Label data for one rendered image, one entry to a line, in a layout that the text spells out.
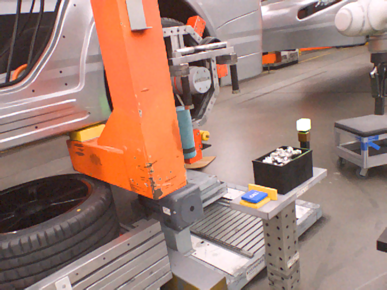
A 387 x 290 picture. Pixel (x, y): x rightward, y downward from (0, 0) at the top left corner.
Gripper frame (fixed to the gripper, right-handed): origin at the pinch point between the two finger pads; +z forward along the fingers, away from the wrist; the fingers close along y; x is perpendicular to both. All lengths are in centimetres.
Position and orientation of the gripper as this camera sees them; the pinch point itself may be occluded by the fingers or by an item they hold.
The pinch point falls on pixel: (379, 106)
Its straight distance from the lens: 152.9
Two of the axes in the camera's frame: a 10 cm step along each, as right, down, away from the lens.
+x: -5.5, -1.7, 8.2
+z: 1.0, 9.6, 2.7
